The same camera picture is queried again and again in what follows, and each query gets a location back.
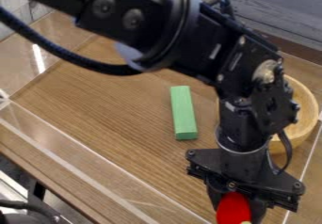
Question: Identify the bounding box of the wooden bowl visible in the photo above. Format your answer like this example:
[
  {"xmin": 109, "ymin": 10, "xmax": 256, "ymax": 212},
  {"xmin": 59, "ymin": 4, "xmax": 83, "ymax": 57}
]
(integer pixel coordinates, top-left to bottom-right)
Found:
[{"xmin": 216, "ymin": 74, "xmax": 321, "ymax": 155}]

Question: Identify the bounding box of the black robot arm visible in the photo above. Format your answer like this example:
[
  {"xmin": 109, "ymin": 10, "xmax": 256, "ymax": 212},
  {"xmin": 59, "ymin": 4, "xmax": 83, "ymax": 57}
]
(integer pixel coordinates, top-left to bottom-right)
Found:
[{"xmin": 0, "ymin": 0, "xmax": 306, "ymax": 224}]

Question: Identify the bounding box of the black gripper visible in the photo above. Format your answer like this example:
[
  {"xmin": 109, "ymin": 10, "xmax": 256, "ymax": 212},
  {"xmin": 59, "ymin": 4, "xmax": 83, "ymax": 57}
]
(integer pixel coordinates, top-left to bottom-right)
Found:
[{"xmin": 185, "ymin": 149, "xmax": 306, "ymax": 224}]

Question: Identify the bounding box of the red plush strawberry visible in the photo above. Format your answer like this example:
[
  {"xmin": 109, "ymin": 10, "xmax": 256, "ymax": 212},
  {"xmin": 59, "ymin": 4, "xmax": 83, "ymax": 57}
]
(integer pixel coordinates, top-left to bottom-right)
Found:
[{"xmin": 217, "ymin": 192, "xmax": 252, "ymax": 224}]

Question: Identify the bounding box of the green rectangular block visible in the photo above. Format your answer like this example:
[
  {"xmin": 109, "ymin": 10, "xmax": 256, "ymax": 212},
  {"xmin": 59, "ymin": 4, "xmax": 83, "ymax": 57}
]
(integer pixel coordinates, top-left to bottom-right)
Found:
[{"xmin": 170, "ymin": 86, "xmax": 198, "ymax": 140}]

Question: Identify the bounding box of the black table leg bracket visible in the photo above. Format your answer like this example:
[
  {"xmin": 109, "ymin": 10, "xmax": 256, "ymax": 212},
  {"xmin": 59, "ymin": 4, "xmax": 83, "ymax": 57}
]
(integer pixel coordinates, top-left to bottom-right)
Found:
[{"xmin": 29, "ymin": 180, "xmax": 74, "ymax": 224}]

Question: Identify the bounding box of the black cable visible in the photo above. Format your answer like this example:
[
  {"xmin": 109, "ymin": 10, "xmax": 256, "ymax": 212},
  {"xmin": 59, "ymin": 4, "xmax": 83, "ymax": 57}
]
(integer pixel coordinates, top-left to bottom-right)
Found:
[{"xmin": 0, "ymin": 199, "xmax": 61, "ymax": 224}]

